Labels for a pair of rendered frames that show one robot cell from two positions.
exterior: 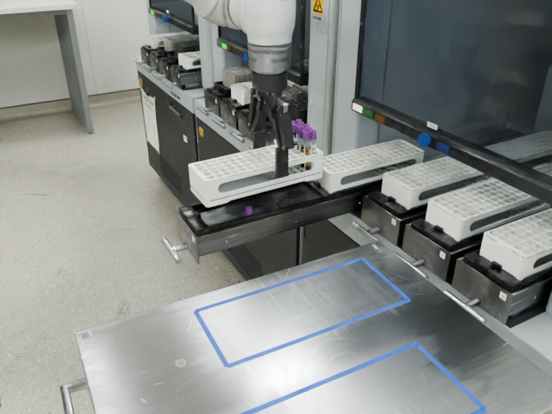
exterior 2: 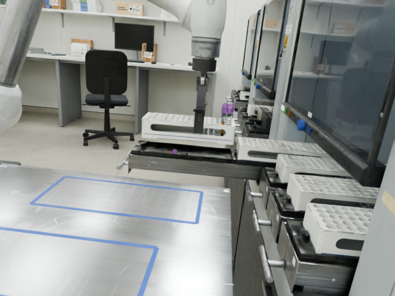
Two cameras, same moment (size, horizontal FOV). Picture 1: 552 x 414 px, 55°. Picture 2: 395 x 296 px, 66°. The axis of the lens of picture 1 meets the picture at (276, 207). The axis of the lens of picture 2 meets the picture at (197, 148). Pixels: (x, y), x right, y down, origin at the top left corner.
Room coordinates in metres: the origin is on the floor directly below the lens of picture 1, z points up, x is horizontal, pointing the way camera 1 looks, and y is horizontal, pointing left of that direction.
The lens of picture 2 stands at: (0.27, -0.49, 1.15)
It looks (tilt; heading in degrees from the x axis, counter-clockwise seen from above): 18 degrees down; 31
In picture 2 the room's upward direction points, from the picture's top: 5 degrees clockwise
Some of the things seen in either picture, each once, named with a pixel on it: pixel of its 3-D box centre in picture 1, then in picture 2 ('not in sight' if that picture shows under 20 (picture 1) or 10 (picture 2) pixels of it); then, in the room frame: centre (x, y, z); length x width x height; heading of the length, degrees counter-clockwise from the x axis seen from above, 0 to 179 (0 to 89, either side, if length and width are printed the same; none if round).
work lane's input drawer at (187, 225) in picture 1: (307, 200); (226, 163); (1.16, -0.08, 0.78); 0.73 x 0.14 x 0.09; 119
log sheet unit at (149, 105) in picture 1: (148, 119); not in sight; (2.74, 0.69, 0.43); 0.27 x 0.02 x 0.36; 29
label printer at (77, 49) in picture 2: not in sight; (80, 50); (3.04, 3.07, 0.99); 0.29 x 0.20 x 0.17; 37
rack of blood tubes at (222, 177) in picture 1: (257, 170); (188, 127); (1.10, 0.04, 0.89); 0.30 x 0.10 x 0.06; 119
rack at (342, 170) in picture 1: (367, 166); (281, 153); (1.25, -0.24, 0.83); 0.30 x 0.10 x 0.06; 119
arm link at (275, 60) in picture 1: (269, 57); (205, 49); (1.11, 0.01, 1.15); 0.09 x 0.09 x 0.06
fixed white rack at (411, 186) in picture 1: (441, 180); (331, 174); (1.17, -0.41, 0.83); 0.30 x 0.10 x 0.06; 119
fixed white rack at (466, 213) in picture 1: (490, 206); (354, 199); (1.04, -0.48, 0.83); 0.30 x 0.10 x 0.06; 119
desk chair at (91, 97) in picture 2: not in sight; (108, 97); (2.71, 2.18, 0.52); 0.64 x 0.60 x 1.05; 49
